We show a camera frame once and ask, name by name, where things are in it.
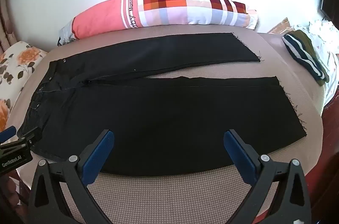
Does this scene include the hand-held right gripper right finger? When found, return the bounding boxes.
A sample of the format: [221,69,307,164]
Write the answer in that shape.
[223,129,313,224]

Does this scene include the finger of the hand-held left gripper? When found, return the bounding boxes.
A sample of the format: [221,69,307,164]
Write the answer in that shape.
[16,127,43,147]
[0,126,17,143]

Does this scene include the dark wall frame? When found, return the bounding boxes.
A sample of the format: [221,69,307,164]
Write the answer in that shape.
[319,0,339,21]

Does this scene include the black pants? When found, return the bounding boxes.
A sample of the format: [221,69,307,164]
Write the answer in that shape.
[17,33,308,177]

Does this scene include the floral orange pillow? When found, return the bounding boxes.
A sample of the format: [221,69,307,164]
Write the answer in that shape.
[0,41,48,132]

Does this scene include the red wooden bed frame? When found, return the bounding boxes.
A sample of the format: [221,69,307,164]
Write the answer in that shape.
[304,89,339,224]

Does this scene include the pink checked pillow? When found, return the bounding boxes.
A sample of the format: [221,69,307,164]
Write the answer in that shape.
[58,0,259,46]

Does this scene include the white patterned cloth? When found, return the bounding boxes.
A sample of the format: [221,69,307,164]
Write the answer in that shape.
[294,19,339,114]

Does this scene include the navy white striped garment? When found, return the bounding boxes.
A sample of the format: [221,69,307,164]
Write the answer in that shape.
[282,33,326,82]

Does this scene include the olive green garment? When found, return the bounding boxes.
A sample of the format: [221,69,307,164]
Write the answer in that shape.
[293,29,330,87]

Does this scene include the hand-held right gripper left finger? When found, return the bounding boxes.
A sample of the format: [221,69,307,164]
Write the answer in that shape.
[26,129,125,224]

